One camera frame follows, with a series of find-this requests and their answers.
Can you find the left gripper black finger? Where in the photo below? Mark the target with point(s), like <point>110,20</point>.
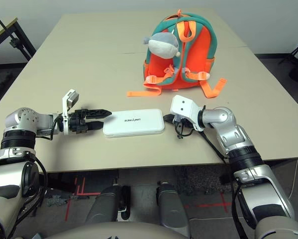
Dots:
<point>99,113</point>
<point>94,125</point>

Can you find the grey left robot leg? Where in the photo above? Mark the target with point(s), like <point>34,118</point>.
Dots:
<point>104,204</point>

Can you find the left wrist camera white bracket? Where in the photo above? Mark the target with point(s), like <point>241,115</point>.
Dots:
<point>70,99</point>

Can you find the white hard pencil case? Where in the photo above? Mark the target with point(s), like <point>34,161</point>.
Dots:
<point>133,124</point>

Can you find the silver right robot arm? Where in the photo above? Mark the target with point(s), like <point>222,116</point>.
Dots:
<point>238,139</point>

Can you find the grey white plush toy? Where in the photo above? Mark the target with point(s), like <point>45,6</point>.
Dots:
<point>161,46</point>

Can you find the orange and teal backpack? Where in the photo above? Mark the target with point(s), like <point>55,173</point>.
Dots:
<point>191,49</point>

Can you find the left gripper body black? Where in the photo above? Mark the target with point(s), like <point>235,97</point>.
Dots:
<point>78,123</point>

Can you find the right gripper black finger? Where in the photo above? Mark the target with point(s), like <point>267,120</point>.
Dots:
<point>171,121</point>
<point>169,116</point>

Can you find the dark speckled floor mat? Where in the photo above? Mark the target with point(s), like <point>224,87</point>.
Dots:
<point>201,178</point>

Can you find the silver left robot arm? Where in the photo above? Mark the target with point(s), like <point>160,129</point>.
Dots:
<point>22,119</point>

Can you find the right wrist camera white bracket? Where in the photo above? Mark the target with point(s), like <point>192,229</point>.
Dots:
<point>186,107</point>

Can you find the red floor tape lines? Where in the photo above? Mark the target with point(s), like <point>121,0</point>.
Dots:
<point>89,193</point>

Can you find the beige robot torso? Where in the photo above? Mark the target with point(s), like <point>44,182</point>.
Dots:
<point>114,231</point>

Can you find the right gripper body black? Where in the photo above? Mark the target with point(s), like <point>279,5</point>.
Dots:
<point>182,125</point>

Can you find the grey robot leg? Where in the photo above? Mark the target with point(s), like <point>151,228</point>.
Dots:
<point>104,204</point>
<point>169,204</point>

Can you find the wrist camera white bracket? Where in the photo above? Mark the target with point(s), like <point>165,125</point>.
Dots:
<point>186,107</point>
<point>70,99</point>

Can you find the grey right robot leg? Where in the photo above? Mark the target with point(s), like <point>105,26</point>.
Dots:
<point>169,204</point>

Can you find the dark grey fabric scrap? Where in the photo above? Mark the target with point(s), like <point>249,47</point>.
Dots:
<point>59,200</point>

